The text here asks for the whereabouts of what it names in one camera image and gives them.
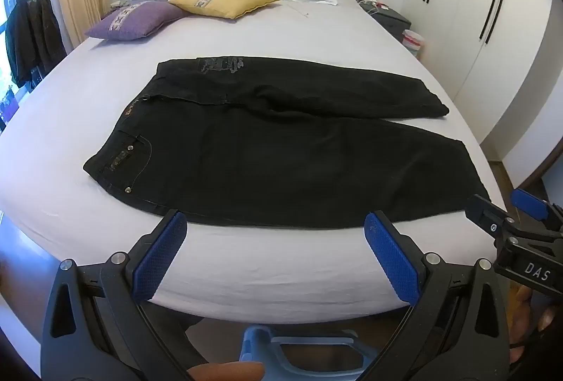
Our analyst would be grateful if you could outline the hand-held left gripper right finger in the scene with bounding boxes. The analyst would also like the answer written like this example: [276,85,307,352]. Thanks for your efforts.
[363,211,512,381]

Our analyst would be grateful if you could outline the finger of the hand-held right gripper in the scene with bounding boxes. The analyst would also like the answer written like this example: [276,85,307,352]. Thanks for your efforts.
[465,194,507,242]
[511,188,563,229]

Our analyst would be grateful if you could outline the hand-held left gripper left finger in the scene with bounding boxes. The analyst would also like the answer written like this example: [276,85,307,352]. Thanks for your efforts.
[39,209,208,381]

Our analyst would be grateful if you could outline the black pants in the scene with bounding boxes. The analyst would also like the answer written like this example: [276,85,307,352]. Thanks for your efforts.
[83,56,492,230]

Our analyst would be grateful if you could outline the person's right hand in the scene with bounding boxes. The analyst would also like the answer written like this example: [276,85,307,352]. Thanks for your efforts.
[509,284,563,365]

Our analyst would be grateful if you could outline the person's left hand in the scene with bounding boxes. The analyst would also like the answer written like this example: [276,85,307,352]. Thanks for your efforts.
[187,361,265,381]

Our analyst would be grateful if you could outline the white wardrobe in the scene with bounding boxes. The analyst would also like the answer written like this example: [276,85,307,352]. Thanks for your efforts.
[402,0,563,188]

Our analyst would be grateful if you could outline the small waste bin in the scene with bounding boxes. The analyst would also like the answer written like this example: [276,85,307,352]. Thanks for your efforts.
[402,29,425,56]

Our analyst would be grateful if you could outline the dark grey nightstand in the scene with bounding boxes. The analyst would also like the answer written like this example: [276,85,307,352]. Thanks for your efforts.
[358,0,412,41]

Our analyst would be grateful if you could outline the bed with white sheet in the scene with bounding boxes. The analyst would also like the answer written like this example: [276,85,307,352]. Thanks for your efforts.
[0,0,507,325]

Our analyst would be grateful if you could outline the purple cushion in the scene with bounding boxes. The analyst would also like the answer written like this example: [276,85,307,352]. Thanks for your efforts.
[84,1,190,41]

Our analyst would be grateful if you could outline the dark jacket on chair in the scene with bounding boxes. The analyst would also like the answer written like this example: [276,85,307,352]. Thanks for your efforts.
[4,0,68,89]

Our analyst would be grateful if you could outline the yellow cushion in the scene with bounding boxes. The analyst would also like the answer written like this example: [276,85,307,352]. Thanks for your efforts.
[168,0,283,20]

